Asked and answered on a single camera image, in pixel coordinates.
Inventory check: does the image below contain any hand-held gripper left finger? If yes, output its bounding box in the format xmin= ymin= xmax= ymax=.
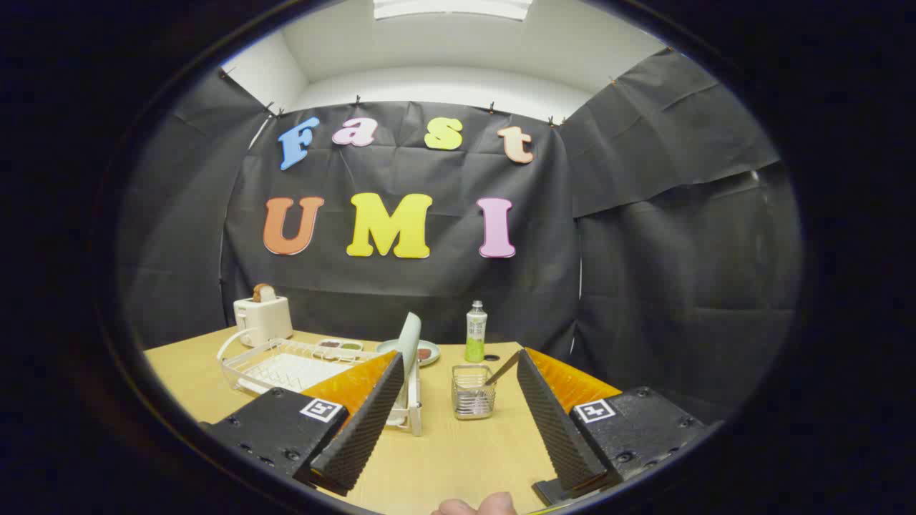
xmin=204 ymin=350 xmax=405 ymax=498

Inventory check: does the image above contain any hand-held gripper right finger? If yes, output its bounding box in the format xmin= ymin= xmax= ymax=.
xmin=517 ymin=348 xmax=709 ymax=507

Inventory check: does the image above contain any brown handled spoon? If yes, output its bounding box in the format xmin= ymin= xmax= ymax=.
xmin=485 ymin=349 xmax=522 ymax=387

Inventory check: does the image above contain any metal wire basket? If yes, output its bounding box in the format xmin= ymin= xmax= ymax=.
xmin=452 ymin=365 xmax=497 ymax=421

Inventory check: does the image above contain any white wire dish rack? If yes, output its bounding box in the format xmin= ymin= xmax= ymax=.
xmin=217 ymin=328 xmax=423 ymax=437

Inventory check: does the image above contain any light green plate with meat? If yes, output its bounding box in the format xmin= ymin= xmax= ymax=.
xmin=376 ymin=338 xmax=442 ymax=368

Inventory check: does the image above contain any white divided bean tray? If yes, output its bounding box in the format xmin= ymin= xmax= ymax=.
xmin=315 ymin=338 xmax=364 ymax=358

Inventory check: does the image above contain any green and white drink bottle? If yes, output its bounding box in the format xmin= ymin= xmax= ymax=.
xmin=464 ymin=300 xmax=488 ymax=363

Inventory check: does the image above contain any white toaster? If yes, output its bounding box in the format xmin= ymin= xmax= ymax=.
xmin=233 ymin=295 xmax=294 ymax=348

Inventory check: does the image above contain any black backdrop cloth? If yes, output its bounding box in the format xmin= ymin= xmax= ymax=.
xmin=118 ymin=49 xmax=802 ymax=430

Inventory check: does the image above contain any ceiling light panel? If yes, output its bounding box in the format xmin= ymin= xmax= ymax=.
xmin=373 ymin=0 xmax=534 ymax=21

